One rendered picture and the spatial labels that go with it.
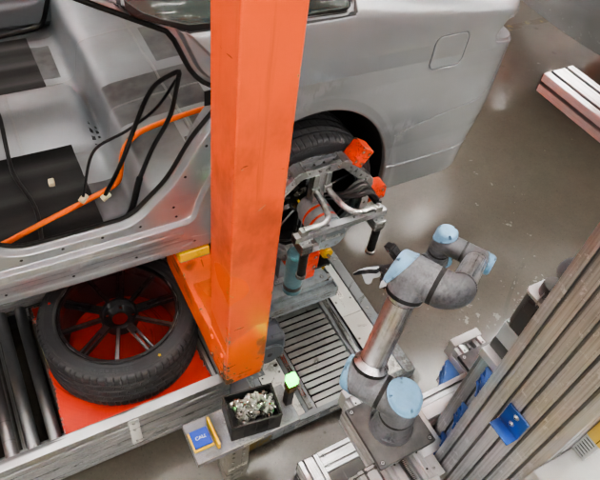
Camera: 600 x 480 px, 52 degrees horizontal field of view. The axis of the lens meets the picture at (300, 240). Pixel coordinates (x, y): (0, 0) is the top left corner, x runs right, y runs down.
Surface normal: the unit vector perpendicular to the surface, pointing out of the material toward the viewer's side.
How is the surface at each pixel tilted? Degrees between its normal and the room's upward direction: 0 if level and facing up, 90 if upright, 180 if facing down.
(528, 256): 0
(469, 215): 0
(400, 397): 7
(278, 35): 90
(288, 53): 90
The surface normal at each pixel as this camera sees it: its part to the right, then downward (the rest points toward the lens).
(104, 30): 0.01, -0.62
